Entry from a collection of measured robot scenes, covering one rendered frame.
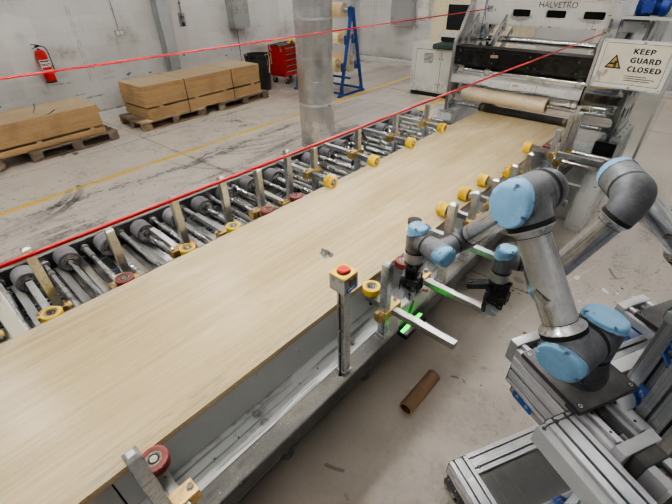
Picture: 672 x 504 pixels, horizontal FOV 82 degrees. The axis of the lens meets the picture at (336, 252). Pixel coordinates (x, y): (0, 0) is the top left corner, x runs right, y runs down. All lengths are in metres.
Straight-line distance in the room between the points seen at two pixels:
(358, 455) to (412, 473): 0.28
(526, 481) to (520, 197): 1.42
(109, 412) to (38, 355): 0.44
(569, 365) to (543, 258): 0.27
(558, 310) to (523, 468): 1.16
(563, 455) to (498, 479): 0.79
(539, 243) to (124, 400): 1.32
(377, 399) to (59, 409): 1.56
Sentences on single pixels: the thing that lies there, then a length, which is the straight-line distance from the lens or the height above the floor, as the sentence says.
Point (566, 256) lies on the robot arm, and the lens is 1.44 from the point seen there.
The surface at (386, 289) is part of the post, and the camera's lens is 1.56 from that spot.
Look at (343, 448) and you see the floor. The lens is 2.27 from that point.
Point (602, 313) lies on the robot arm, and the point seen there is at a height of 1.27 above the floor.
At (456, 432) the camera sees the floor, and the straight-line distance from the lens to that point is 2.39.
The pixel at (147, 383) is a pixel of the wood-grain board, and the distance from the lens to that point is 1.52.
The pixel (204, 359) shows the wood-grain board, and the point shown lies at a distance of 1.51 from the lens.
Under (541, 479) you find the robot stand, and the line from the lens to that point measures 2.15.
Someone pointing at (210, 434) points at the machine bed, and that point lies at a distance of 1.62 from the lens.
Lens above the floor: 2.01
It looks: 36 degrees down
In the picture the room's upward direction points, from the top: 1 degrees counter-clockwise
